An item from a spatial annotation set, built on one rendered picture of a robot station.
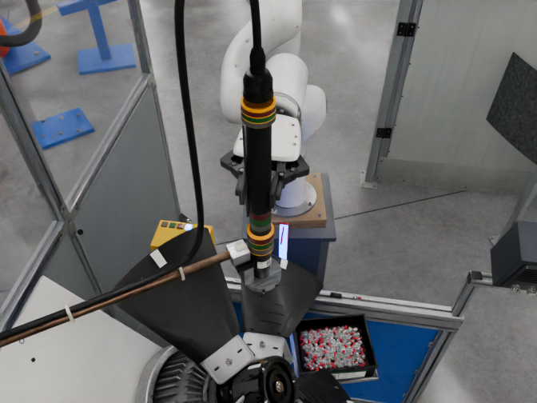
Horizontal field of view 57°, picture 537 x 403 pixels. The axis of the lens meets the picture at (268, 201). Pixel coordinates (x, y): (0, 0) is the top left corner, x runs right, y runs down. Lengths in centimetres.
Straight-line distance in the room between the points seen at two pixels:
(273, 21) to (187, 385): 72
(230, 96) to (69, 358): 59
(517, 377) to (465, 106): 135
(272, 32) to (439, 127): 205
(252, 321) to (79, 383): 37
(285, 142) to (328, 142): 265
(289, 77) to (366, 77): 325
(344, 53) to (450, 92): 177
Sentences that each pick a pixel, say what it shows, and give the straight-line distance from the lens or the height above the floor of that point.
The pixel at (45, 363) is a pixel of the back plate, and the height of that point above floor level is 130.
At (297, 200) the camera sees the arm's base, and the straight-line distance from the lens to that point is 161.
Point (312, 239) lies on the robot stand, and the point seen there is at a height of 92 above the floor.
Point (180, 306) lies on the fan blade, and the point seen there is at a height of 135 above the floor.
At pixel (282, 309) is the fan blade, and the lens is 115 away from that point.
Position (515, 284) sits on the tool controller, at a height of 109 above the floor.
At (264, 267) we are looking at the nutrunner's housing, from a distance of 82.
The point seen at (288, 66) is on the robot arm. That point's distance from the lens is 89.
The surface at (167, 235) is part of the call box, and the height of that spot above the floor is 107.
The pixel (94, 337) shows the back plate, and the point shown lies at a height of 125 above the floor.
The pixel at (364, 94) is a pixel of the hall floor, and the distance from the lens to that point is 389.
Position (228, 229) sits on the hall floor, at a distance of 284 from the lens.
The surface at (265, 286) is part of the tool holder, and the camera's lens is 84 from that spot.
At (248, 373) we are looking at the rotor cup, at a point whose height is 125.
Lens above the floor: 217
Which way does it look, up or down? 47 degrees down
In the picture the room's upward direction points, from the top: straight up
